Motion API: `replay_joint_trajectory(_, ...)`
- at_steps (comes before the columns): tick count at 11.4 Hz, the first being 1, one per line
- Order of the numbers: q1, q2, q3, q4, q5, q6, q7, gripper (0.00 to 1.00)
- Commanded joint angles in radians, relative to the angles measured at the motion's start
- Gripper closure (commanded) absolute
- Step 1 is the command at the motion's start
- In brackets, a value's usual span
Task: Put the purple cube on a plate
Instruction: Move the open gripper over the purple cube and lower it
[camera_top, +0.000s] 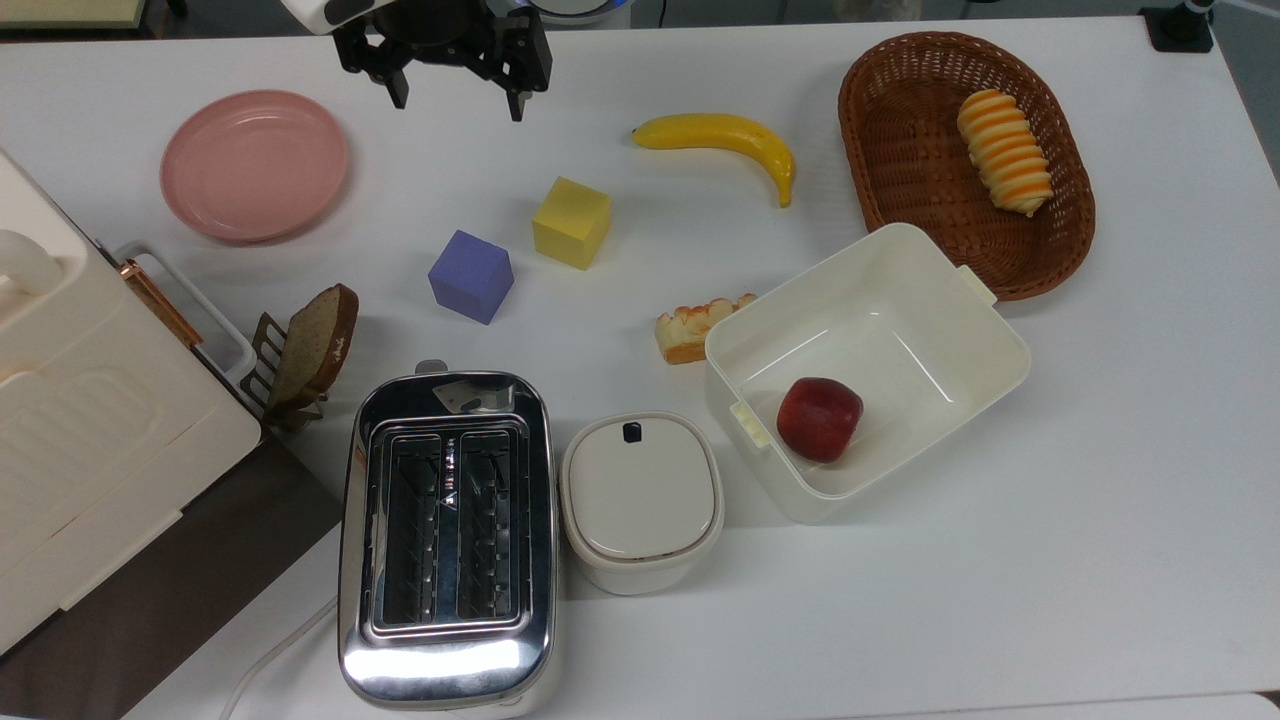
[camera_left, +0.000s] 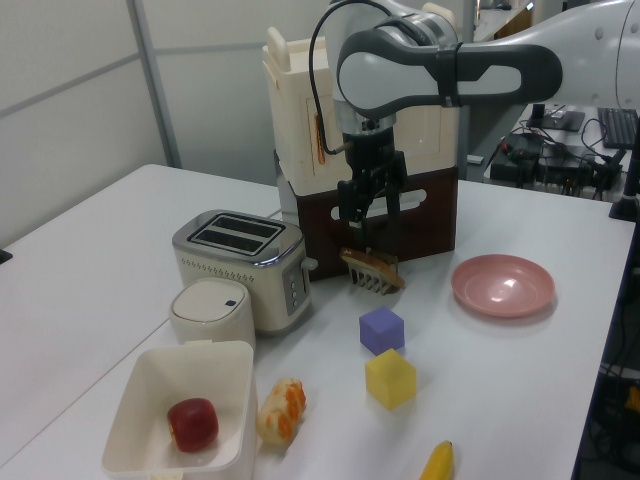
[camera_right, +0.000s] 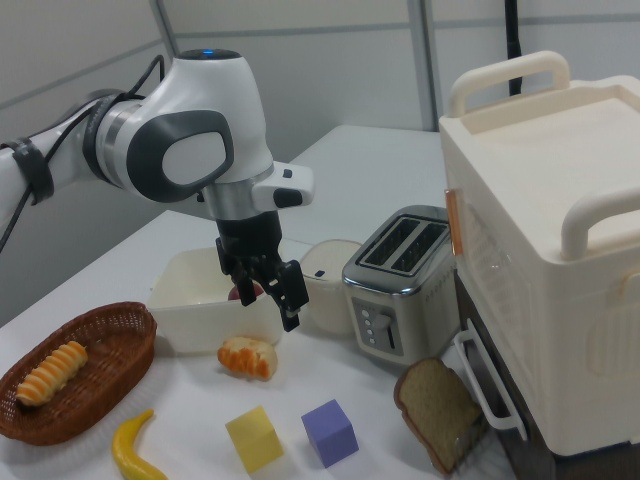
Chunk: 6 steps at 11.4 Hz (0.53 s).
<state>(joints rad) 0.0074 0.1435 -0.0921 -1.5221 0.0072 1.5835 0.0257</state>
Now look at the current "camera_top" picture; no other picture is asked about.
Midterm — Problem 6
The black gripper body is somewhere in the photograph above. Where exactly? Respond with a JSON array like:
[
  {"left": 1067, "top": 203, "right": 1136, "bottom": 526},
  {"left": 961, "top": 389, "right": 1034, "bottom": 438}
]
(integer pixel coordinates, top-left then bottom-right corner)
[{"left": 333, "top": 0, "right": 553, "bottom": 93}]

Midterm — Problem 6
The purple cube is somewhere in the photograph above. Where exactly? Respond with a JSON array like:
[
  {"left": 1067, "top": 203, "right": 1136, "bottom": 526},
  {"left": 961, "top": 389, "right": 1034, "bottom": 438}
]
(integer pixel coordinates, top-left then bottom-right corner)
[{"left": 428, "top": 230, "right": 515, "bottom": 326}]

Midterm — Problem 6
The yellow cube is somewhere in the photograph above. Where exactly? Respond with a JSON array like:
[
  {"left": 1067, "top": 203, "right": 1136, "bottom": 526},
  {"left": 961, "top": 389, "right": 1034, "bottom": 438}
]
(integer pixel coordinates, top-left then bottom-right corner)
[{"left": 532, "top": 177, "right": 613, "bottom": 271}]

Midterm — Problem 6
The pink plate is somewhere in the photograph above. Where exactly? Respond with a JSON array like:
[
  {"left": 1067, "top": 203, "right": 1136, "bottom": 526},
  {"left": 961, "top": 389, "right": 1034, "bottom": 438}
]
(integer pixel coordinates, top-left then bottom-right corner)
[{"left": 160, "top": 90, "right": 351, "bottom": 244}]

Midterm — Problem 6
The yellow banana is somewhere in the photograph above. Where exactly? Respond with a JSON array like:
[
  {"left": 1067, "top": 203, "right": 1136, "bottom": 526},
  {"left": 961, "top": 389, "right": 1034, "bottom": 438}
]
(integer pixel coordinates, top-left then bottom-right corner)
[{"left": 631, "top": 113, "right": 797, "bottom": 209}]

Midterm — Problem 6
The brown bread slice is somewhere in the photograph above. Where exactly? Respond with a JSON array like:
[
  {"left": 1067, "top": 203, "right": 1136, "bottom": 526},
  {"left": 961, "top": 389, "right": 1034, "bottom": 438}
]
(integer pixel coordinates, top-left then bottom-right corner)
[{"left": 268, "top": 284, "right": 360, "bottom": 409}]

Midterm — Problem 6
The glazed pastry piece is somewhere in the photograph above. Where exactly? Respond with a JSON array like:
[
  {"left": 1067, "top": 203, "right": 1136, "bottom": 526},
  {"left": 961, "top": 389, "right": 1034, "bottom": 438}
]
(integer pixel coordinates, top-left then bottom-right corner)
[{"left": 655, "top": 293, "right": 758, "bottom": 365}]

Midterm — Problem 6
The metal toast rack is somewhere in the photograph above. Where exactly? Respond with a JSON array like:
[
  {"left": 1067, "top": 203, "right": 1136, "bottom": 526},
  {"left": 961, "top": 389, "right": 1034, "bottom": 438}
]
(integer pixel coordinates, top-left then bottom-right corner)
[{"left": 242, "top": 312, "right": 331, "bottom": 433}]

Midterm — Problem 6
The brown wicker basket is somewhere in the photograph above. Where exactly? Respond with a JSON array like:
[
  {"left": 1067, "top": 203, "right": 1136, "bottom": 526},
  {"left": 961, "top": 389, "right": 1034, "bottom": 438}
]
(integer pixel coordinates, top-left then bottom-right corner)
[{"left": 838, "top": 31, "right": 1097, "bottom": 302}]

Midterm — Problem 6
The white lidded container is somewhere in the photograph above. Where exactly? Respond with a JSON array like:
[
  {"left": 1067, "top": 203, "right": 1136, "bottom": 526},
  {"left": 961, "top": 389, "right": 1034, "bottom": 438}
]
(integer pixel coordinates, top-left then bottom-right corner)
[{"left": 560, "top": 411, "right": 725, "bottom": 597}]

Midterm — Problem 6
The red apple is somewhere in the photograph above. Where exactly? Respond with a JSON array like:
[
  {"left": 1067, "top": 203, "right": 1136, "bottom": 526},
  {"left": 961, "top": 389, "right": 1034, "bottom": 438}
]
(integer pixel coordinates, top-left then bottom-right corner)
[{"left": 776, "top": 377, "right": 865, "bottom": 464}]

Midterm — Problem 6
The white plastic box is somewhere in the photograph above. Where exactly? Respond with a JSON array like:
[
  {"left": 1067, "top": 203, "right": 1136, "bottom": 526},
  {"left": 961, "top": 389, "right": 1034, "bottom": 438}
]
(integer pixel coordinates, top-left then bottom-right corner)
[{"left": 704, "top": 222, "right": 1032, "bottom": 525}]

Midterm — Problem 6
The chrome toaster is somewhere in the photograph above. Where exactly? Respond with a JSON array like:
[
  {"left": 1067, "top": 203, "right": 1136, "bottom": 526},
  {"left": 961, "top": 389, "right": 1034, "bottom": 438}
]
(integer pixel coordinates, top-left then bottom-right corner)
[{"left": 337, "top": 360, "right": 561, "bottom": 717}]

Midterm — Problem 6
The white oven appliance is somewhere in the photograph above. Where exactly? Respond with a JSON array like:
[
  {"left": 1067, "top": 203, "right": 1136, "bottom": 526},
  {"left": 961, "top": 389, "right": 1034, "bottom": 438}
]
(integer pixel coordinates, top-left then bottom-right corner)
[{"left": 0, "top": 148, "right": 263, "bottom": 656}]

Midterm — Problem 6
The orange striped bread roll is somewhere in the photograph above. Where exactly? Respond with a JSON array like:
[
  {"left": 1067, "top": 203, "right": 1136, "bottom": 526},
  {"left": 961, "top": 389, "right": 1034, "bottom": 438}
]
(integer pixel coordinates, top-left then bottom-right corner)
[{"left": 957, "top": 89, "right": 1054, "bottom": 218}]

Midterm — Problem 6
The white power cable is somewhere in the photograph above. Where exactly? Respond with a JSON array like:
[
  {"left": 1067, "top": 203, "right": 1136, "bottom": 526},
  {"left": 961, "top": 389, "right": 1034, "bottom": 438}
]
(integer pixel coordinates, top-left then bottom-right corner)
[{"left": 218, "top": 596, "right": 341, "bottom": 720}]

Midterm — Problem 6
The black clamp mount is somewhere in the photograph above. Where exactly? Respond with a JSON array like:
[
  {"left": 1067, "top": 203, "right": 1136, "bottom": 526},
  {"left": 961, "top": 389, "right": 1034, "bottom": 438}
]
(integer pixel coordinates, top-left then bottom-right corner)
[{"left": 1140, "top": 0, "right": 1217, "bottom": 54}]

